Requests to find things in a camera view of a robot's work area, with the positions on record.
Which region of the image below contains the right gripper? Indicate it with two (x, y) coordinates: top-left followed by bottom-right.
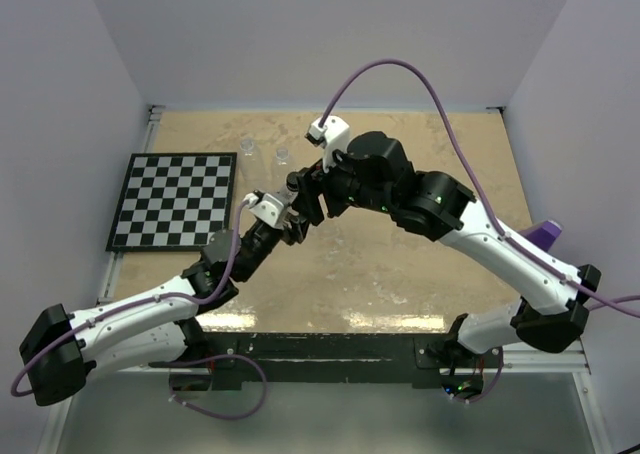
(292, 139), (394, 225)

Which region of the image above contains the small clear plastic bottle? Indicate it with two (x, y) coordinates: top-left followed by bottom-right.
(278, 184), (298, 211)

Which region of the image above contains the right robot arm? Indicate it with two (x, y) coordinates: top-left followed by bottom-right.
(286, 131), (600, 367)

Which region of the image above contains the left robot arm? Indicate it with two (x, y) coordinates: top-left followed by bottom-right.
(10, 208), (310, 407)

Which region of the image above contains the clear bottle back right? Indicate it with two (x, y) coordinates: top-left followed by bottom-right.
(271, 146), (297, 191)

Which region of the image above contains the clear bottle back left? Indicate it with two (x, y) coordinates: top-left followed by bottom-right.
(239, 137), (268, 191)

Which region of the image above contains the black white checkerboard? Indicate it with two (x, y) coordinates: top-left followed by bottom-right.
(124, 152), (237, 253)

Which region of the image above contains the purple object table edge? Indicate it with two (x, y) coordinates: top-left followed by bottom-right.
(519, 219), (563, 252)

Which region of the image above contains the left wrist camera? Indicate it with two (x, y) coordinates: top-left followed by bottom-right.
(243, 191), (289, 230)

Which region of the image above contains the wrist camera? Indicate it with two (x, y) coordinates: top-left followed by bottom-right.
(305, 115), (351, 173)
(243, 191), (289, 230)

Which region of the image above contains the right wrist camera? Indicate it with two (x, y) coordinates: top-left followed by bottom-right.
(305, 115), (351, 173)

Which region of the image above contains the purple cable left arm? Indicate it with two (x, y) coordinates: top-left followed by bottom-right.
(10, 201), (254, 399)

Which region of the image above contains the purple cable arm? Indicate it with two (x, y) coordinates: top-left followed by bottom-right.
(10, 201), (254, 399)
(322, 59), (640, 320)

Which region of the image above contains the aluminium rail left edge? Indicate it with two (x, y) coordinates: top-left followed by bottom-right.
(94, 105), (166, 308)

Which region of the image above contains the purple cable loop front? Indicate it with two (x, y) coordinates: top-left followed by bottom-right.
(168, 348), (272, 419)

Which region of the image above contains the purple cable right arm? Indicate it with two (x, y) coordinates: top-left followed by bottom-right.
(322, 59), (640, 320)

